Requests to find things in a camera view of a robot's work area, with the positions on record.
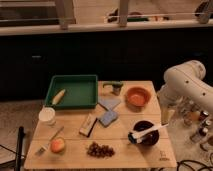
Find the orange bowl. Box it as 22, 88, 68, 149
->
125, 87, 151, 107

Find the wooden folding table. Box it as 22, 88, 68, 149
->
24, 81, 176, 169

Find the dark round bowl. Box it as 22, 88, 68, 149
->
127, 120, 160, 147

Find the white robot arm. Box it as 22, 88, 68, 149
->
157, 60, 213, 125

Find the dark purple grape bunch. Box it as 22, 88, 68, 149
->
87, 142, 115, 158

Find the black chair frame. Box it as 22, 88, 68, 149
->
0, 126, 25, 171

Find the white handled brush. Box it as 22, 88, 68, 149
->
128, 124, 166, 144

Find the orange peach fruit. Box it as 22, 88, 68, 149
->
50, 138, 65, 153

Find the blue sponge lower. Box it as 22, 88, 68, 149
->
99, 110, 118, 127

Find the green plastic tray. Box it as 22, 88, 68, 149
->
45, 75, 98, 110

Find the wooden block eraser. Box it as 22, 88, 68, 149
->
79, 114, 97, 137

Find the blue sponge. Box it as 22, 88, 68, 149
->
99, 110, 118, 127
98, 97, 121, 110

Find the silver fork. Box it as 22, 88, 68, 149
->
35, 126, 64, 156

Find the pile of bottles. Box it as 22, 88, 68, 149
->
180, 100, 211, 143

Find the white plastic cup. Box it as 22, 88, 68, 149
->
39, 107, 56, 126

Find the blue sponge upper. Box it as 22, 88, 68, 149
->
98, 97, 121, 110

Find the green handled metal cup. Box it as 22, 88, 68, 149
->
103, 81, 123, 96

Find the black floor cable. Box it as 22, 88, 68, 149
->
156, 159, 213, 171

